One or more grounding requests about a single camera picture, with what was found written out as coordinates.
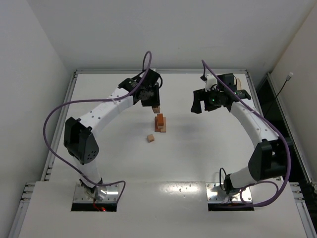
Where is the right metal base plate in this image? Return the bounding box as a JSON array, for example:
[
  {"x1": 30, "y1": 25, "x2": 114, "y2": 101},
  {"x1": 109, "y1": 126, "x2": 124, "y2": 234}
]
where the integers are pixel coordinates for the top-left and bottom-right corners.
[{"x1": 205, "y1": 182, "x2": 243, "y2": 205}]

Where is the small plain wood cube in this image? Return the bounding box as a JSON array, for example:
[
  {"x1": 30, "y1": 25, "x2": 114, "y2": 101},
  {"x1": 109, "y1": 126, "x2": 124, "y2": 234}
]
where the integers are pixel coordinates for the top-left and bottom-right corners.
[{"x1": 147, "y1": 134, "x2": 155, "y2": 143}]

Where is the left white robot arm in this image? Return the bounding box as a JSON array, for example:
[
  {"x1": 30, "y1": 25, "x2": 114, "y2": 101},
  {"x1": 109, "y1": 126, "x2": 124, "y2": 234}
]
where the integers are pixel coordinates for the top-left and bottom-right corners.
[{"x1": 63, "y1": 69, "x2": 162, "y2": 197}]

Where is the metal base plate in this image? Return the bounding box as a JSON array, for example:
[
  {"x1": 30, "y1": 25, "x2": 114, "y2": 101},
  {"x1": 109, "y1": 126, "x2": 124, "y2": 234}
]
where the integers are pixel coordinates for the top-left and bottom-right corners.
[
  {"x1": 73, "y1": 184, "x2": 119, "y2": 203},
  {"x1": 205, "y1": 182, "x2": 243, "y2": 205}
]

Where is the light wood long block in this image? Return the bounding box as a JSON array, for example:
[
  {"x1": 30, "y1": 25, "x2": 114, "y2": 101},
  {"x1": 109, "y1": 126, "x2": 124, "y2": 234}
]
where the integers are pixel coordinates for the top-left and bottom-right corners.
[{"x1": 160, "y1": 117, "x2": 166, "y2": 133}]

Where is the red-brown arch block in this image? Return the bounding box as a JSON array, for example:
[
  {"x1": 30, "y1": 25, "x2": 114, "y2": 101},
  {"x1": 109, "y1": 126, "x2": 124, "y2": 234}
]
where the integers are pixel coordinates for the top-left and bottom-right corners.
[{"x1": 155, "y1": 114, "x2": 164, "y2": 129}]

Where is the clear orange plastic box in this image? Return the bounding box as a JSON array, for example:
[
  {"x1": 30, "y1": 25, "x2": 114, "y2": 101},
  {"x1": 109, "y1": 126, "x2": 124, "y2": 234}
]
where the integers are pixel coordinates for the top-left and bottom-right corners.
[{"x1": 235, "y1": 78, "x2": 242, "y2": 90}]

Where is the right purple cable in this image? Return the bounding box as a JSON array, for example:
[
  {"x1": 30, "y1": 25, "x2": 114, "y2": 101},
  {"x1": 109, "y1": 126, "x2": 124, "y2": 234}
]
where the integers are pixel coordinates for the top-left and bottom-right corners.
[{"x1": 201, "y1": 59, "x2": 292, "y2": 208}]

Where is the red-brown long block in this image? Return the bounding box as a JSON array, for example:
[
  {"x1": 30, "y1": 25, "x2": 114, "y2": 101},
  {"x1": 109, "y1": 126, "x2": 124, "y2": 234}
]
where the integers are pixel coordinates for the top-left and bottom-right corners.
[{"x1": 155, "y1": 124, "x2": 160, "y2": 132}]

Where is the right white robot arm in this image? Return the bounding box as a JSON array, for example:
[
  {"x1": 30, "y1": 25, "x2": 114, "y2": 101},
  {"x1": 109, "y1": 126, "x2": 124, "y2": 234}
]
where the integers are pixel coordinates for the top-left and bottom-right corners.
[{"x1": 191, "y1": 73, "x2": 292, "y2": 194}]

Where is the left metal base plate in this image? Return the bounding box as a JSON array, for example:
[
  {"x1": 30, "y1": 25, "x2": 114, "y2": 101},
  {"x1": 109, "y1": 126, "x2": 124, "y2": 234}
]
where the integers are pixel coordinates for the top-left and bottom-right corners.
[{"x1": 73, "y1": 184, "x2": 119, "y2": 203}]

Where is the dark-topped wood block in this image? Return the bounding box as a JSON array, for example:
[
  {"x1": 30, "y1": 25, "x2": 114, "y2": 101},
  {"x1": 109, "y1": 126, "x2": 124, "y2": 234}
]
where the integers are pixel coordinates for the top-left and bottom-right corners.
[{"x1": 152, "y1": 106, "x2": 160, "y2": 114}]

